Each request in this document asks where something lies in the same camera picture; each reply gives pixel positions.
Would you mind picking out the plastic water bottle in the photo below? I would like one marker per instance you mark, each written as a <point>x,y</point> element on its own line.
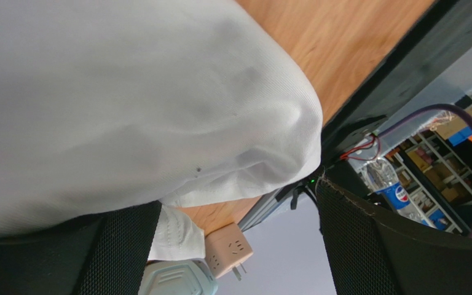
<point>382,179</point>

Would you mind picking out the light blue plastic object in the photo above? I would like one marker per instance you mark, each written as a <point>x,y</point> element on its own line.
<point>178,278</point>

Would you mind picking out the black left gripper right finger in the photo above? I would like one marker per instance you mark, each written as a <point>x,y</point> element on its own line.
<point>374,251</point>

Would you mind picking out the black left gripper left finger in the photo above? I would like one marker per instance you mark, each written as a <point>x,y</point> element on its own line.
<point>102,253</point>

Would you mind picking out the background storage shelf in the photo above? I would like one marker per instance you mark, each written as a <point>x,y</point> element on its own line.
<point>432,155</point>

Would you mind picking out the white t-shirt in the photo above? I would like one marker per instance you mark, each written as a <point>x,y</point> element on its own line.
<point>105,105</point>

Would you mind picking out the beige power strip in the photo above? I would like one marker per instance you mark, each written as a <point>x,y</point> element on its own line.
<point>226,249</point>

